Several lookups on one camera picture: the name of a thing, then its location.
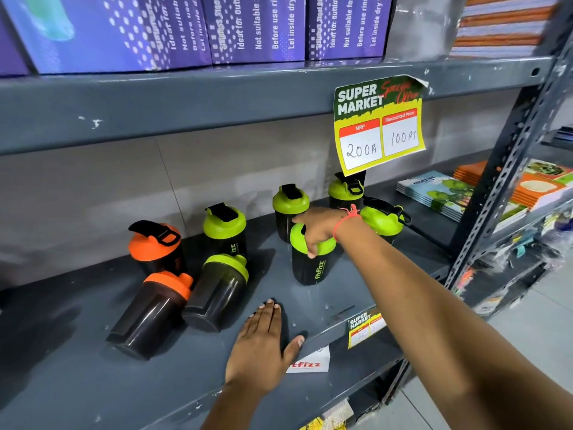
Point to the person's left hand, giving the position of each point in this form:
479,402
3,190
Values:
257,353

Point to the person's right hand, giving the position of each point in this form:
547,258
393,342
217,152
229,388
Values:
324,223

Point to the person's left middle finger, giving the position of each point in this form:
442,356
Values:
264,320

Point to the person's left thumb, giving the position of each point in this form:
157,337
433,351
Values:
294,347

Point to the person's right thumb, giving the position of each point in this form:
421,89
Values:
312,248

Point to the person's left little finger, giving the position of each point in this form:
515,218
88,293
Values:
244,332

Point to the black shaker bottle green lid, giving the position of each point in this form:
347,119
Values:
382,221
225,230
215,295
313,268
344,192
286,205

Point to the person's right forearm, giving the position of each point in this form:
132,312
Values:
429,326

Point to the person's left forearm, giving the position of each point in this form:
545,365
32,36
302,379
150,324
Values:
232,409

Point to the white label red print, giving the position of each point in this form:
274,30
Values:
313,363

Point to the small yellow green price sign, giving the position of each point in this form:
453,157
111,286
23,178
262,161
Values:
365,326

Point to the yellow packet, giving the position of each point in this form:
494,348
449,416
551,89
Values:
329,420

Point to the black shaker bottle orange lid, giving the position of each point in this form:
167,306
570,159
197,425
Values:
154,248
147,315

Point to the large yellow green price sign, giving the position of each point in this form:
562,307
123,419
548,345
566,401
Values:
378,127

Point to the stack of blue green books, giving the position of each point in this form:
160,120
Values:
443,194

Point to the pile of packaged goods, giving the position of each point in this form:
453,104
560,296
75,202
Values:
515,264

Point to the purple cardboard box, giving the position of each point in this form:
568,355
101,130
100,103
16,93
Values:
112,31
255,26
11,53
349,24

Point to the grey metal shelf rack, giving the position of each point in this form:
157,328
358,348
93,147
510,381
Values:
134,107

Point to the stack of orange books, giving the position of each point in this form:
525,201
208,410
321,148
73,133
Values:
535,188

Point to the stack of orange white notebooks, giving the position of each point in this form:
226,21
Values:
501,26

